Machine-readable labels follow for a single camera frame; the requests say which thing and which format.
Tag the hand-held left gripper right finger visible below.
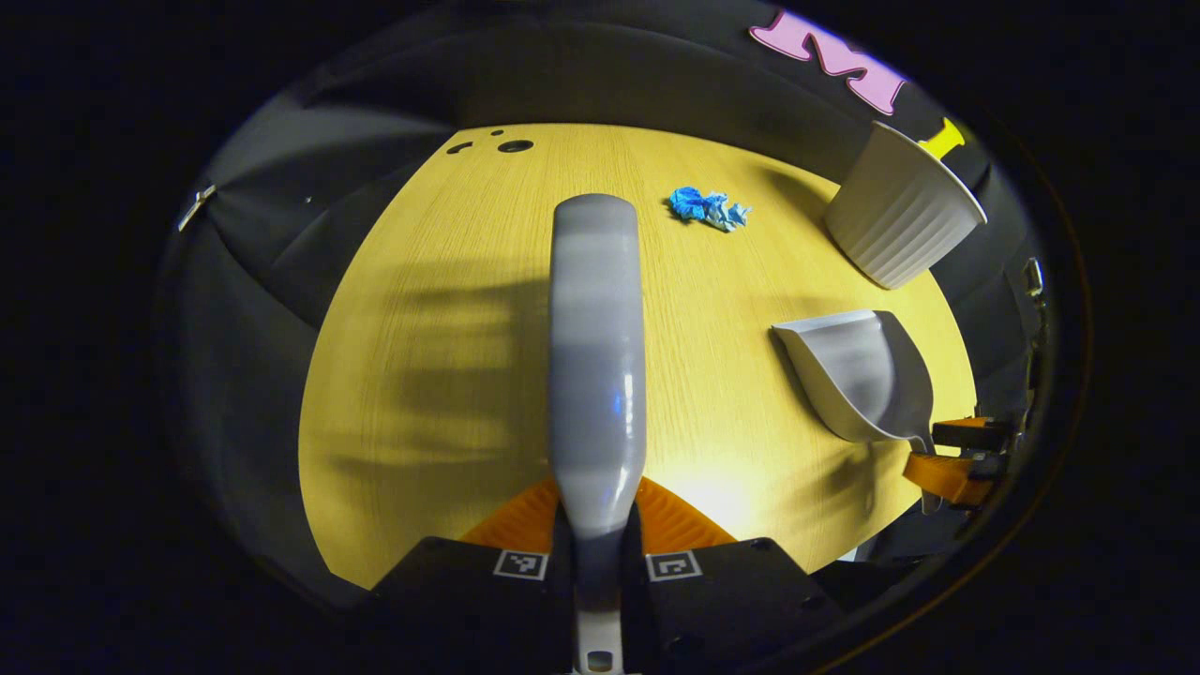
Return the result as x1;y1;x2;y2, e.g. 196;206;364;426
624;476;831;675

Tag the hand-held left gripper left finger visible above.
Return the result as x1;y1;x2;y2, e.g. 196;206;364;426
361;476;575;675

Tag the grey dustpan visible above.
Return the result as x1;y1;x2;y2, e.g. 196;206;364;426
771;309;943;517

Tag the white ribbed garbage bin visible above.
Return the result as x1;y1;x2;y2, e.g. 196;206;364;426
823;120;988;290

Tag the small grey broom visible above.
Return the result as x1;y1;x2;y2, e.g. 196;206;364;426
547;192;648;675

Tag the blue paper trash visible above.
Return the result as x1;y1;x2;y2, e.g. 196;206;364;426
667;186;753;233

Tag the white cloth clip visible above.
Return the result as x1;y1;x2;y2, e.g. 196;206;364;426
178;185;217;233

